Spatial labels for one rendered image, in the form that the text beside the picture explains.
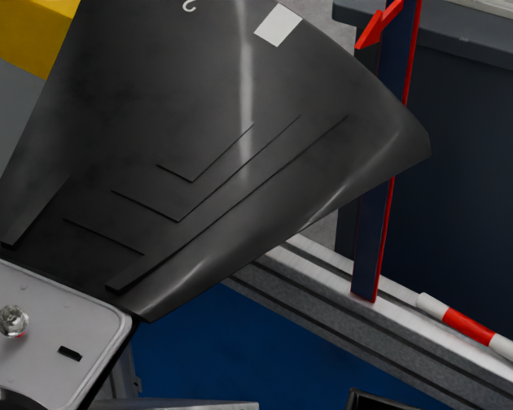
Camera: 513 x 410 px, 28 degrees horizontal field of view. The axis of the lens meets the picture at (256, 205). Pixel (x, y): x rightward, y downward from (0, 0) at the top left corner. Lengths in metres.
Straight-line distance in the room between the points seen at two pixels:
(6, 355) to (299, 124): 0.20
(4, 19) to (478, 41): 0.42
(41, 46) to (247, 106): 0.39
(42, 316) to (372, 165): 0.20
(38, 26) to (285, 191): 0.42
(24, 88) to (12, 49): 0.63
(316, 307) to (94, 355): 0.51
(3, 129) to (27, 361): 1.13
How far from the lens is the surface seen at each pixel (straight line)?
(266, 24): 0.60
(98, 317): 0.47
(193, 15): 0.59
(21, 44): 0.93
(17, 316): 0.46
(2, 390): 0.40
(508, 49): 0.96
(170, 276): 0.48
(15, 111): 1.58
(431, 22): 0.98
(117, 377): 1.34
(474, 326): 0.89
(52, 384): 0.46
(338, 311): 0.94
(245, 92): 0.56
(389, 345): 0.93
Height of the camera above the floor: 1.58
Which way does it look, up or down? 47 degrees down
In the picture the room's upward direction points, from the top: 1 degrees clockwise
